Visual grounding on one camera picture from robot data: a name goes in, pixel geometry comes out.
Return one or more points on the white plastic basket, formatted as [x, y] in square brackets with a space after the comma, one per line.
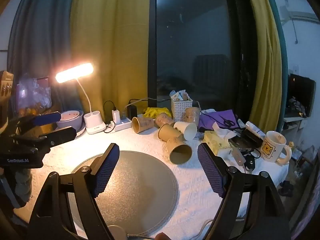
[180, 111]

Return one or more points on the black monitor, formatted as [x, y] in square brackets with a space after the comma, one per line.
[302, 92]

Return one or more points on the white air conditioner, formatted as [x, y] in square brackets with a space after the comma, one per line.
[302, 16]

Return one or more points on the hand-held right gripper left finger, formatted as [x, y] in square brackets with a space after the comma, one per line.
[107, 170]

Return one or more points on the white plate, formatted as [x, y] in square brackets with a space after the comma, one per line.
[81, 131]

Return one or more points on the pink bowl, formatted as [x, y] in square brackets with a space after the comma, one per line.
[70, 115]

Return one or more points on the black box device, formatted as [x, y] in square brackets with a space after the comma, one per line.
[250, 138]

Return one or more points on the yellow curtain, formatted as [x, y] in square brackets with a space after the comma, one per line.
[265, 67]
[112, 42]

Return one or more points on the black scissors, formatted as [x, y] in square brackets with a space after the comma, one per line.
[228, 123]

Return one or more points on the brown paper cup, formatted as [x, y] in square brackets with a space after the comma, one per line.
[168, 131]
[192, 116]
[178, 152]
[162, 120]
[145, 124]

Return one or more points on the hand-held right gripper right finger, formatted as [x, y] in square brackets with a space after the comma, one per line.
[212, 172]

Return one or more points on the teal curtain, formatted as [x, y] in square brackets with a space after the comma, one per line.
[281, 55]
[42, 35]

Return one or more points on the yellow tissue box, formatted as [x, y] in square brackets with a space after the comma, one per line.
[217, 145]

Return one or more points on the white round object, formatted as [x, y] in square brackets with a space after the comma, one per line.
[116, 232]

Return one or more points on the small brown box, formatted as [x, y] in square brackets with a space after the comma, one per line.
[237, 157]

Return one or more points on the white side shelf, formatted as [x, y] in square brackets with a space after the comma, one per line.
[295, 127]

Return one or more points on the black car key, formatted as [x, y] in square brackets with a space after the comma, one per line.
[250, 163]

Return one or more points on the dark window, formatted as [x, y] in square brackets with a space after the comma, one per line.
[195, 42]

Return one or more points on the dark shoe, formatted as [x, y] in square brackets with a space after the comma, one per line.
[286, 188]

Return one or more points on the black power adapter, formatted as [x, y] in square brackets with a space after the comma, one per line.
[132, 112]

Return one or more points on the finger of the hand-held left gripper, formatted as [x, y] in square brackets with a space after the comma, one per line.
[63, 135]
[47, 118]

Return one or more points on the white desk lamp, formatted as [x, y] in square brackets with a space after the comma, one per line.
[95, 125]

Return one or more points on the dark screen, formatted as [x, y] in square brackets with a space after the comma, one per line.
[35, 97]

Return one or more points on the white power strip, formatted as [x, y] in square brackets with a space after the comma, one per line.
[124, 125]

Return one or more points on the white bear mug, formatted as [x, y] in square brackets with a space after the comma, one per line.
[272, 147]

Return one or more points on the small packets bundle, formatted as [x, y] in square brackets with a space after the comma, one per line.
[178, 95]

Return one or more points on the pale purple bowl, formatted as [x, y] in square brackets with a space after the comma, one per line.
[73, 124]

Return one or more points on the purple cloth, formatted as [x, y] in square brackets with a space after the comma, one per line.
[212, 117]

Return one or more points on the white paper cup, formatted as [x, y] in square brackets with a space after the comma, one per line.
[188, 130]

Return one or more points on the grey round placemat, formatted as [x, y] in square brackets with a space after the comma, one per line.
[140, 187]

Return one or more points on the white charger plug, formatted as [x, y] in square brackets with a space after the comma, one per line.
[116, 116]

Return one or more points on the white tube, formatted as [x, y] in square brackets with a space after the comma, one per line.
[253, 128]

